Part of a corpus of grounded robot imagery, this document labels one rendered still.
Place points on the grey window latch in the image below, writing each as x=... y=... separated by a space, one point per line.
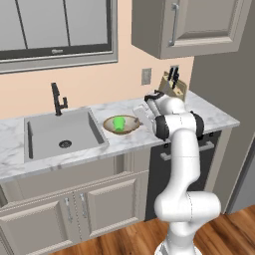
x=57 y=51

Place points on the grey framed window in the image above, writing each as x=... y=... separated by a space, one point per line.
x=50 y=23

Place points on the grey wall cupboard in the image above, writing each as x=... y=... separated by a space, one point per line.
x=146 y=26

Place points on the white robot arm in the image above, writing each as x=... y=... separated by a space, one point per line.
x=181 y=159

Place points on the grey panel under sink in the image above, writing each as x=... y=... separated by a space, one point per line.
x=66 y=179

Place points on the green cup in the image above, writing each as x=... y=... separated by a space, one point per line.
x=118 y=123

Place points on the tall grey side panel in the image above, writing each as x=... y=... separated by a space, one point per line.
x=225 y=83

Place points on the grey sink basin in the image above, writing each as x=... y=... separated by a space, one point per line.
x=56 y=132

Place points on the black dishwasher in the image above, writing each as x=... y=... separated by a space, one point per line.
x=159 y=186

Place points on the black tap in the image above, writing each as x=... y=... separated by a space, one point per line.
x=57 y=101

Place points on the black sink drain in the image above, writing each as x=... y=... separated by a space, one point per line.
x=65 y=143

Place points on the brown bowl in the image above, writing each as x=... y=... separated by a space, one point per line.
x=129 y=127

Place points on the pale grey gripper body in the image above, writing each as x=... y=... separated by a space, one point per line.
x=142 y=113

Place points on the grey base cupboard door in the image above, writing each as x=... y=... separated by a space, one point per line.
x=113 y=202
x=33 y=225

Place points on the grey wall cupboard door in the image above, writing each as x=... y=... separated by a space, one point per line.
x=205 y=20

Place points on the tan knife block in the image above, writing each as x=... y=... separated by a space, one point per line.
x=166 y=87

